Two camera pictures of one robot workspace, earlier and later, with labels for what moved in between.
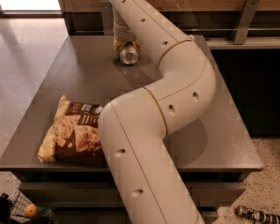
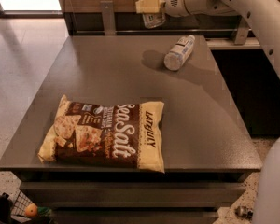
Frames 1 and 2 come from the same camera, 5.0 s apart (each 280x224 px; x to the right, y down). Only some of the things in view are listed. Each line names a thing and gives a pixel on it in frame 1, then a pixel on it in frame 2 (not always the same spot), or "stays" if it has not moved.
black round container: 1,209 stays
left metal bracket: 107,17 stays
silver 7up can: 129,55 → 150,20
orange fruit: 31,210 stays
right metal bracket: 245,21 stays
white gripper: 123,34 → 176,1
